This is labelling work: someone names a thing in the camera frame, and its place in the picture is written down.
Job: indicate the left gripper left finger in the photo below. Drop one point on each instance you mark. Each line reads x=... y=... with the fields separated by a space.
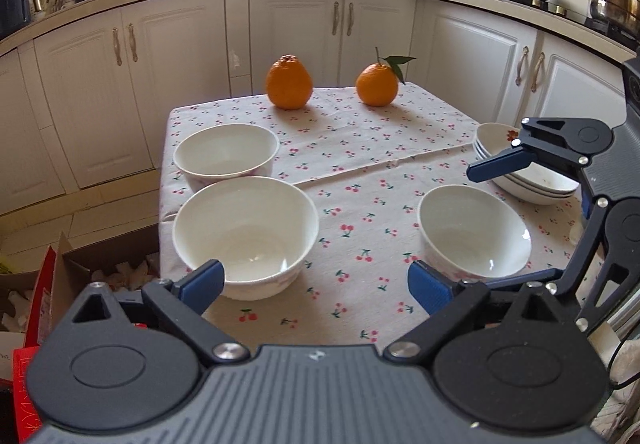
x=179 y=306

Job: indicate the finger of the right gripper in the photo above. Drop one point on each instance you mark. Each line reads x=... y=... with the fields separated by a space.
x=512 y=283
x=508 y=161

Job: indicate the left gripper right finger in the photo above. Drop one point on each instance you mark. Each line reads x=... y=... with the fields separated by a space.
x=453 y=309

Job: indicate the white bowl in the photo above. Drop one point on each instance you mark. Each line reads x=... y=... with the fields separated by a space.
x=222 y=152
x=260 y=229
x=468 y=233

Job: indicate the stack of white plates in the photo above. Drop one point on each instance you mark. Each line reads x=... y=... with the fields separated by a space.
x=534 y=184

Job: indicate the cardboard box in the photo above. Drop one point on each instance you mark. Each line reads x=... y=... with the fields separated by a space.
x=118 y=260

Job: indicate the red snack box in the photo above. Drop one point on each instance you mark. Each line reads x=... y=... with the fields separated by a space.
x=26 y=418

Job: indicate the cherry print tablecloth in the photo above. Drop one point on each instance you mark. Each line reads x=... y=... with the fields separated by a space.
x=366 y=169

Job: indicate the orange with leaf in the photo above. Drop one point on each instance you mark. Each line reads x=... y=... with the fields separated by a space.
x=378 y=84

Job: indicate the steel pot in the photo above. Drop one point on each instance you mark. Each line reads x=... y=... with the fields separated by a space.
x=622 y=13

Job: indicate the bumpy orange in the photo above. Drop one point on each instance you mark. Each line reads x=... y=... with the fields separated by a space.
x=288 y=85

